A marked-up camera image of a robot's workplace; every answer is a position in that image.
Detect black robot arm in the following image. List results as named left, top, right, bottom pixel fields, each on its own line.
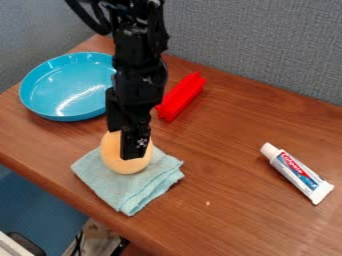
left=65, top=0, right=170, bottom=160

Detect yellow foam ball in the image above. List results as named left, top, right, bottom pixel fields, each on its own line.
left=101, top=131, right=154, bottom=175

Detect blue plate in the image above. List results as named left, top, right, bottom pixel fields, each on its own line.
left=19, top=52, right=115, bottom=122

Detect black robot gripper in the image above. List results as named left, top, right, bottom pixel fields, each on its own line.
left=106, top=29, right=170, bottom=160

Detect objects under table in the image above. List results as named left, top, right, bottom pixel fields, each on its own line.
left=0, top=220, right=130, bottom=256

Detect red plastic block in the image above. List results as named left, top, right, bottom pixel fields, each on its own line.
left=155, top=71, right=206, bottom=122

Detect white toothpaste tube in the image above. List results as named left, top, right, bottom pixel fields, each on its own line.
left=261, top=143, right=334, bottom=205

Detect light blue cloth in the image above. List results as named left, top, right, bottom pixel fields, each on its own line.
left=71, top=147, right=185, bottom=216

